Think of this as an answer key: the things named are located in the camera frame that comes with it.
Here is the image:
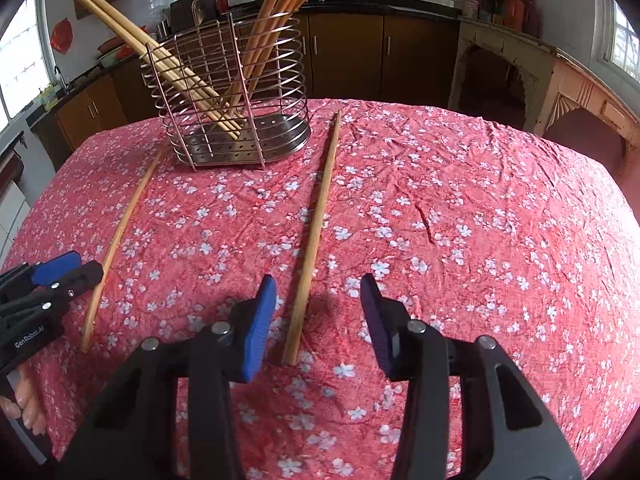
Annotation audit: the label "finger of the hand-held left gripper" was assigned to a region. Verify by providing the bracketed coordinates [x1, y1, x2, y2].
[0, 261, 104, 336]
[0, 252, 82, 301]

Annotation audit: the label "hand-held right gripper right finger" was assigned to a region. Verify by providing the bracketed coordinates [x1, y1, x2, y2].
[360, 274, 583, 480]

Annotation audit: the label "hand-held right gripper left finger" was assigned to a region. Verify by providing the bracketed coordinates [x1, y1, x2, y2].
[55, 275, 277, 480]

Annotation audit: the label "steel wire chopstick holder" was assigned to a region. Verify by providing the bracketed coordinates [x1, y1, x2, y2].
[140, 0, 312, 171]

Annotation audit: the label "person's left hand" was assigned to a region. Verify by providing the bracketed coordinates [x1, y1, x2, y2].
[0, 365, 48, 436]

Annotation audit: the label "red floral tablecloth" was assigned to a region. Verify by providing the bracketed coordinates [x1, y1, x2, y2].
[0, 97, 640, 480]

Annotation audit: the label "window above sink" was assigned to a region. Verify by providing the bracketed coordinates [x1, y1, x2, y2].
[0, 0, 54, 122]

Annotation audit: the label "green basin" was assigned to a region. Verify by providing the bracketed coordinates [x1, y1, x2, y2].
[96, 42, 132, 69]

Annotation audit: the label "brown wooden base cabinets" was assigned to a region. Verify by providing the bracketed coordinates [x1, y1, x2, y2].
[30, 10, 461, 171]

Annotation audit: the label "black cutting board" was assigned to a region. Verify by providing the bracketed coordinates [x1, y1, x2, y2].
[169, 0, 221, 37]

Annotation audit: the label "carved wooden side table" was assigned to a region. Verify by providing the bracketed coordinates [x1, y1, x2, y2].
[447, 15, 640, 176]

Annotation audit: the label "black kitchen countertop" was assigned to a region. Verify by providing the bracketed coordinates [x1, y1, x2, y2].
[25, 0, 463, 131]

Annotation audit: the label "large red plastic bag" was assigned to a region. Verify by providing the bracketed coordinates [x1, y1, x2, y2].
[474, 0, 532, 27]

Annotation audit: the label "window beside side table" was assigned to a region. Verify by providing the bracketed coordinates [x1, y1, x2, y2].
[605, 0, 640, 79]

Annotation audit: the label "red plastic bag on wall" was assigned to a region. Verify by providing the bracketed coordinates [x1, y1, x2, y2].
[51, 18, 76, 52]

